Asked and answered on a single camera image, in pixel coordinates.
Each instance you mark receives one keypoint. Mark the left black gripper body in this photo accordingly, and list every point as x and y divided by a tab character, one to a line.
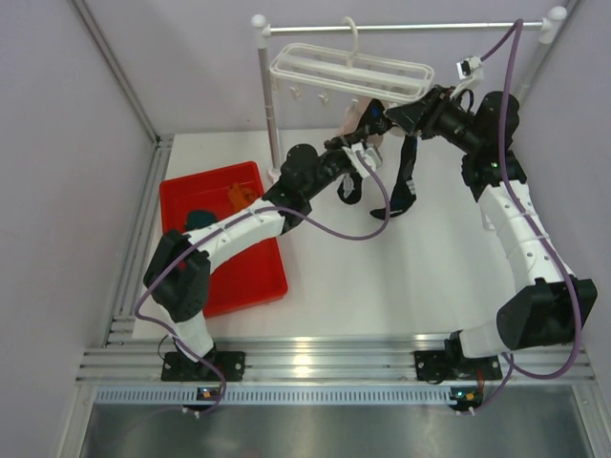
332	163

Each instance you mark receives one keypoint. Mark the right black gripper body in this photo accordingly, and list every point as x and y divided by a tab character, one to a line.
437	106

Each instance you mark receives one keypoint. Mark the pink sock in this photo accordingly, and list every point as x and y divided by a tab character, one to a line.
358	113

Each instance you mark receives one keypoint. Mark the white plastic clip hanger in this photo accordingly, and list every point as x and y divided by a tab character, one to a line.
352	72

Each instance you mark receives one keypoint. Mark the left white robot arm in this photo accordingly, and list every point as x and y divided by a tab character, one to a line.
179	273

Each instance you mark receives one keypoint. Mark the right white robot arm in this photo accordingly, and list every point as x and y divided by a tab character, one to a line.
550	305

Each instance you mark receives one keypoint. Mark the orange sock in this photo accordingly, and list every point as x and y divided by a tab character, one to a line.
241	197

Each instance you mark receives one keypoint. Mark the red plastic tray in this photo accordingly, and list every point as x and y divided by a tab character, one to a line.
255	276

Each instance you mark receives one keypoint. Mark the dark green reindeer sock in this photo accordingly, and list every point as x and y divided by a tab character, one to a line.
198	219

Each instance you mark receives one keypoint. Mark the metal drying rack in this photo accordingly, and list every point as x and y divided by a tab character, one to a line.
263	31

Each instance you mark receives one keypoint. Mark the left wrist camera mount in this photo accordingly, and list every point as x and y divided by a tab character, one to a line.
372	158

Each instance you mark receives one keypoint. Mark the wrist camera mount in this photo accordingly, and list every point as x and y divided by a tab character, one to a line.
372	158
470	71

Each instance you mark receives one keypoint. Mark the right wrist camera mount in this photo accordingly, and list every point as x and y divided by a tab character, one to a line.
470	71

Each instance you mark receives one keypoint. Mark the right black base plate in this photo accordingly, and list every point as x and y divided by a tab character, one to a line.
436	367

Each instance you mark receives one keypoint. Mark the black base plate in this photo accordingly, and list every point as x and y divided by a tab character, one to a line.
436	367
179	368

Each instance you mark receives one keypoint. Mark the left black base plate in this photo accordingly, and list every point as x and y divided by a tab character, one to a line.
179	368

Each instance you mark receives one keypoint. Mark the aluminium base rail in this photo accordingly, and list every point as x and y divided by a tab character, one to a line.
274	360

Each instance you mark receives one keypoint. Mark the perforated cable duct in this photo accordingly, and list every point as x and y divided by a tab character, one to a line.
288	395

